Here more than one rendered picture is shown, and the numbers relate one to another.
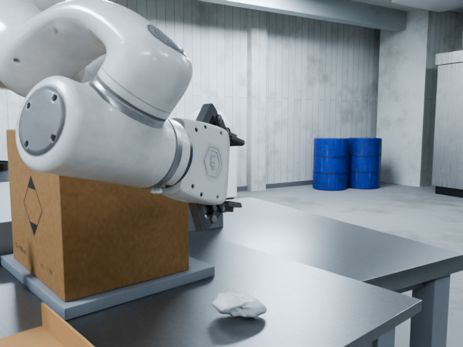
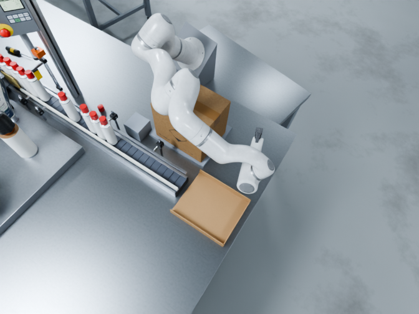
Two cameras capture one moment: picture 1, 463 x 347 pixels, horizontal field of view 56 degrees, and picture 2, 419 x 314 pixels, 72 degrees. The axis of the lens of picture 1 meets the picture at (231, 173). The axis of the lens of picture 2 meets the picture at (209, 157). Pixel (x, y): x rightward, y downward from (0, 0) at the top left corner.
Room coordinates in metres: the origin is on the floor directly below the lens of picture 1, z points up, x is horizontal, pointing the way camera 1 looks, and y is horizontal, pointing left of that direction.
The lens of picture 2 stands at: (0.00, 0.47, 2.19)
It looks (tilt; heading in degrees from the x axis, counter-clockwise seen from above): 61 degrees down; 339
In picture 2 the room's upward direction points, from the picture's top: 7 degrees clockwise
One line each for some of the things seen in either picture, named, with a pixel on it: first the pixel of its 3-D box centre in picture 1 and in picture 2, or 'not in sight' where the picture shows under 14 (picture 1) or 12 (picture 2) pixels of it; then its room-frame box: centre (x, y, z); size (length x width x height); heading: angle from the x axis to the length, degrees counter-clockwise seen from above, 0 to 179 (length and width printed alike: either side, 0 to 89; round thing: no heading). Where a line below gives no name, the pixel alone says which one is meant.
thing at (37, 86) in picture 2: not in sight; (37, 86); (1.25, 1.01, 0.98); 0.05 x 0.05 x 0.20
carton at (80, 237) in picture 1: (95, 197); (191, 119); (0.85, 0.27, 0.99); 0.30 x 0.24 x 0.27; 40
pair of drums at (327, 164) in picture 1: (347, 162); not in sight; (7.51, -2.00, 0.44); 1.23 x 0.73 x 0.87; 119
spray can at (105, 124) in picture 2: not in sight; (108, 130); (0.88, 0.69, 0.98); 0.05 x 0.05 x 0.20
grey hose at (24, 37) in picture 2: not in sight; (27, 41); (1.35, 0.98, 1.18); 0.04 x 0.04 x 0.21
